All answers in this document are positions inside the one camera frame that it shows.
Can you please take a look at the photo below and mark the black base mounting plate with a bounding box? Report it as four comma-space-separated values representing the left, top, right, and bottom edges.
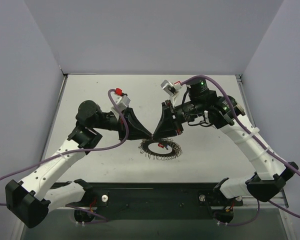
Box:
74, 183, 243, 221

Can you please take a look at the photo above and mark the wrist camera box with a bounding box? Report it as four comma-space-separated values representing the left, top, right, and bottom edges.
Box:
111, 88, 131, 113
160, 80, 182, 106

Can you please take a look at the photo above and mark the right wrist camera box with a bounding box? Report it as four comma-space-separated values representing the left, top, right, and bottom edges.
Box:
160, 80, 182, 106

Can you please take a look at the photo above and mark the metal disc keyring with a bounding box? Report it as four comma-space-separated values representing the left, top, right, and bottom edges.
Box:
138, 138, 183, 161

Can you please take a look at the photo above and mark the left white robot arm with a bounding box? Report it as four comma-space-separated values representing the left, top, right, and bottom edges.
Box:
5, 100, 152, 228

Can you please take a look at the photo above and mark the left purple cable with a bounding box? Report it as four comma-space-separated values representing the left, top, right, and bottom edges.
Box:
0, 88, 131, 225

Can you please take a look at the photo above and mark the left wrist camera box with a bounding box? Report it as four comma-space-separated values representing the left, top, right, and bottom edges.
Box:
111, 88, 131, 113

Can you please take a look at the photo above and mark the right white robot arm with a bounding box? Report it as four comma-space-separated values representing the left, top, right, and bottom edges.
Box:
153, 77, 294, 202

